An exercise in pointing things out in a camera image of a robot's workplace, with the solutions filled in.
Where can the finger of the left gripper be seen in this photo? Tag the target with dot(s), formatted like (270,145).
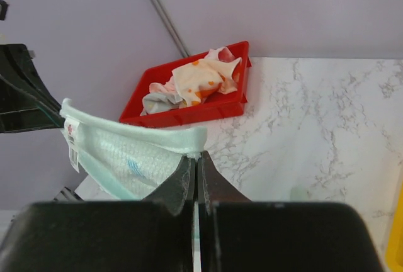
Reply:
(26,103)

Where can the left aluminium frame post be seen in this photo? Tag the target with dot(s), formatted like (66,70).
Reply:
(170,27)

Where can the grey towel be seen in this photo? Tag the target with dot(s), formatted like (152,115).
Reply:
(160,102)

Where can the yellow plastic bin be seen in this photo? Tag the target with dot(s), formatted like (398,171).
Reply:
(393,255)

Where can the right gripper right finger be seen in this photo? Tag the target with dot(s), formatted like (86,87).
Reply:
(213,187)

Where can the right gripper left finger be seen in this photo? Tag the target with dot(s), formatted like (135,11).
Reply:
(177,192)

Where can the cream orange-dotted towel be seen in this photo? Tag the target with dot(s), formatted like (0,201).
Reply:
(196,81)

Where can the red plastic bin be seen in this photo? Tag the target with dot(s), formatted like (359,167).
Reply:
(217,106)

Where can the mint green towel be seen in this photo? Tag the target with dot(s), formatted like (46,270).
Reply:
(129,163)

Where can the pink striped towel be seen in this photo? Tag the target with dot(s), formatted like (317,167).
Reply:
(222,54)

